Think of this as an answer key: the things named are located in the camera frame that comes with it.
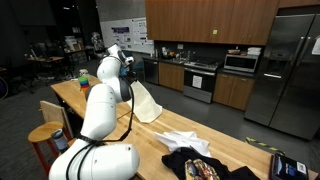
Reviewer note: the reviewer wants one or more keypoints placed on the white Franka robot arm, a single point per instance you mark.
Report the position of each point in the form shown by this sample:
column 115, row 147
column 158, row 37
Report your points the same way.
column 100, row 113

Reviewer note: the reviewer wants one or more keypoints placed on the cluttered background shelf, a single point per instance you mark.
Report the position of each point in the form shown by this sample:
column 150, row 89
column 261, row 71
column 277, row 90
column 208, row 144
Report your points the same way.
column 78, row 46

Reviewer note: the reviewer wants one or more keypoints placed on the black yellow hazard tape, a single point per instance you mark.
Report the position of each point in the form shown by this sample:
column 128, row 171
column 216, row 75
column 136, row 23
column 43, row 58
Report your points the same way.
column 265, row 145

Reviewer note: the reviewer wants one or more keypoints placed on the black box with blue label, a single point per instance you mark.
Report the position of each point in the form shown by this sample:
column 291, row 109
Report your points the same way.
column 288, row 168

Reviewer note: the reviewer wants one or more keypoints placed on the grey water bottle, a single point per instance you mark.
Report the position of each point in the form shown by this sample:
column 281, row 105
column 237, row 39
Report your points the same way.
column 60, row 141

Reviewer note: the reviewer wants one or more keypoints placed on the green sticky note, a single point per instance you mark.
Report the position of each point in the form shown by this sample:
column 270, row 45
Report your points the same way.
column 215, row 32

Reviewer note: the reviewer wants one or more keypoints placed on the small wooden wall cabinet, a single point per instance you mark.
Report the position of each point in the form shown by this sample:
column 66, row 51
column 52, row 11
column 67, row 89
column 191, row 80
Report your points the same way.
column 298, row 3

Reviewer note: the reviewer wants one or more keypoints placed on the white poster board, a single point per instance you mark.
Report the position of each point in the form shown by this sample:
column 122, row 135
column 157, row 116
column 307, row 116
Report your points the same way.
column 128, row 35

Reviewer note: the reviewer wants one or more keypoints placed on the crumpled white cloth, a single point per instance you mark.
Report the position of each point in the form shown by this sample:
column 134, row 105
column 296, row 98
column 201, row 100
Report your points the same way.
column 186, row 141

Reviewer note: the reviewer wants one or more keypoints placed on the stainless steel refrigerator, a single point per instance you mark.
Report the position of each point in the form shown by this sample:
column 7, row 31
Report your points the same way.
column 286, row 83

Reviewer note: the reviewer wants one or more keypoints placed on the bowl of fruit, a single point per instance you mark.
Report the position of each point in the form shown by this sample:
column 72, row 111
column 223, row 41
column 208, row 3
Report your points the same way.
column 171, row 54

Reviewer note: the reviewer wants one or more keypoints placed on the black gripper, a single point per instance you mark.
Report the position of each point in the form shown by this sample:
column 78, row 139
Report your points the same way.
column 130, row 76

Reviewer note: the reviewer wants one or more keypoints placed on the white paper on oven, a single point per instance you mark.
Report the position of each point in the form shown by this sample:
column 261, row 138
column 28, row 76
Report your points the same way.
column 197, row 81

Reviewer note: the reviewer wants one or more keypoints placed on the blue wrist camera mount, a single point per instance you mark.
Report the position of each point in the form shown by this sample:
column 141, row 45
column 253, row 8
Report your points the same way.
column 123, row 71

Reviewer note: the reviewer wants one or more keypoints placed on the black printed shirt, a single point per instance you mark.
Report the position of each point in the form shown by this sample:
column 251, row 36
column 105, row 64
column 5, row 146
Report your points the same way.
column 180, row 161

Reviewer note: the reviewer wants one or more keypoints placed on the cream canvas tote bag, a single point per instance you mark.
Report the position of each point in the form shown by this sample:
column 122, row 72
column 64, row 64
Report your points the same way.
column 145, row 103

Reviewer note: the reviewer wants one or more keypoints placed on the dark dishwasher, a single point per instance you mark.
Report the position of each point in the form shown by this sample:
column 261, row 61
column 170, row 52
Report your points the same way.
column 151, row 71

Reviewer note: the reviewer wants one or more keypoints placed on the white paper on refrigerator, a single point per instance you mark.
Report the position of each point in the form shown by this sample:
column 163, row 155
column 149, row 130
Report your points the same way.
column 316, row 46

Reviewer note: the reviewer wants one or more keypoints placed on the background wooden desk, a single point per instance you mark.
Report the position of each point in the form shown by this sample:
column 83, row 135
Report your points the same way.
column 45, row 60

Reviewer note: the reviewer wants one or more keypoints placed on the long wooden wall cabinet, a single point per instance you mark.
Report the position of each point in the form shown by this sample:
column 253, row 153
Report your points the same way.
column 200, row 20

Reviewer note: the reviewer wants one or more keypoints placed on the white wall outlet plate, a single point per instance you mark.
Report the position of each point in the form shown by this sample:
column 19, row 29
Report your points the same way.
column 180, row 46

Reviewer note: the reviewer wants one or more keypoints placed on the crinkled foil tray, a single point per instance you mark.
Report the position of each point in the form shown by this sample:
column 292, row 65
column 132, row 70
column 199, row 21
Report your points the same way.
column 83, row 72

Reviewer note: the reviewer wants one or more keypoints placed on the wide wooden base cabinet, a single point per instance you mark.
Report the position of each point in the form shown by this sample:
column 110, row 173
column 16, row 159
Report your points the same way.
column 170, row 76

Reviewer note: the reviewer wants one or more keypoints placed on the white stacked containers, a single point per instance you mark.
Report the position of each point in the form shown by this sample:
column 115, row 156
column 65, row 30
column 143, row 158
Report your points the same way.
column 254, row 51

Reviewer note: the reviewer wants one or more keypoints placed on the stainless steel microwave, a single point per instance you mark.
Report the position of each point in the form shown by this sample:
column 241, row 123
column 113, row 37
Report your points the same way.
column 240, row 63

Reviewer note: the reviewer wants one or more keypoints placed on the bowl on microwave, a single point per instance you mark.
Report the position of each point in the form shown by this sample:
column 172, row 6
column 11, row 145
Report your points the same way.
column 234, row 51

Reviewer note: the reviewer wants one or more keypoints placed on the plywood board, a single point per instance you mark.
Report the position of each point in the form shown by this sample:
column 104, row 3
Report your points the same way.
column 53, row 111

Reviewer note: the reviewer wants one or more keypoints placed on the narrow wooden base cabinet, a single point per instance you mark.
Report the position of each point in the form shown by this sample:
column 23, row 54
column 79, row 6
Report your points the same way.
column 233, row 91

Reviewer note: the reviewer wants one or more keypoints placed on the wooden stool with red legs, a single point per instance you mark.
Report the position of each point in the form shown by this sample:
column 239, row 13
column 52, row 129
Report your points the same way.
column 43, row 131

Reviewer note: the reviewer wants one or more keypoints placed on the stainless steel oven range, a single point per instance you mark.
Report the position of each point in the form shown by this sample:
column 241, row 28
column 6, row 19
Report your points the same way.
column 200, row 90

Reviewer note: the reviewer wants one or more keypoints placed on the bright plastic cup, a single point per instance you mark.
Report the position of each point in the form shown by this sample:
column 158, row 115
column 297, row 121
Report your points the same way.
column 83, row 85

